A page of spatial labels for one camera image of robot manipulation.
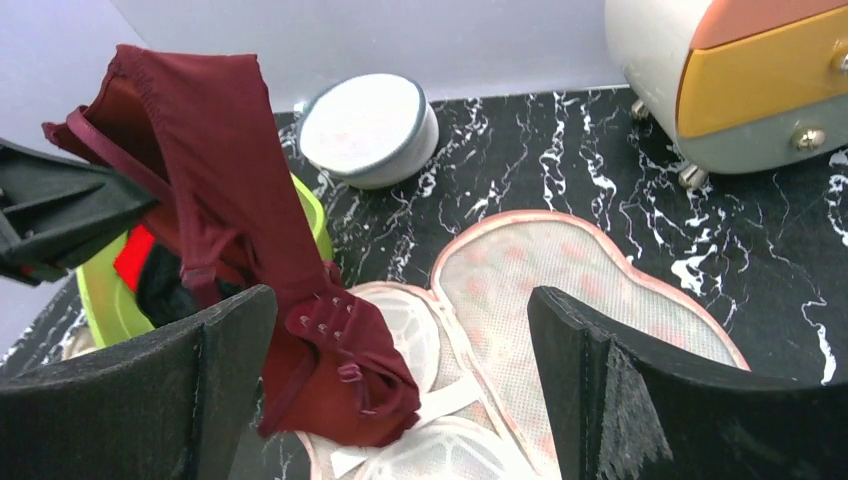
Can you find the round grey mesh laundry bag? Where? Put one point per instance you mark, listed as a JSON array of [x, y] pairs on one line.
[[370, 131]]

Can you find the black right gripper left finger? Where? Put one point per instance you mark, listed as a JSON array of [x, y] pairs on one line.
[[168, 404]]

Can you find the maroon bra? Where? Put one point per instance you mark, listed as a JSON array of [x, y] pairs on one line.
[[198, 133]]

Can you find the round white mini drawer cabinet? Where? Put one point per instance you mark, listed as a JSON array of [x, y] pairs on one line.
[[738, 86]]

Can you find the black bra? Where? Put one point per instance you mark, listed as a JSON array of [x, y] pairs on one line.
[[160, 294]]

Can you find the red bra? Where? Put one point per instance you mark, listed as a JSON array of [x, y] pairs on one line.
[[133, 256]]

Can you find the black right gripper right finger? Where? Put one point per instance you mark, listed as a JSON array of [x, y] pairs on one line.
[[625, 405]]

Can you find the green plastic basin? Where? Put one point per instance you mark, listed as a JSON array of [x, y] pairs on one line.
[[109, 305]]

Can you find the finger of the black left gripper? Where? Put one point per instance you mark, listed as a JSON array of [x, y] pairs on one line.
[[39, 192], [46, 254]]

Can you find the floral mesh laundry bag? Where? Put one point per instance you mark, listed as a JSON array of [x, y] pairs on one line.
[[467, 342]]

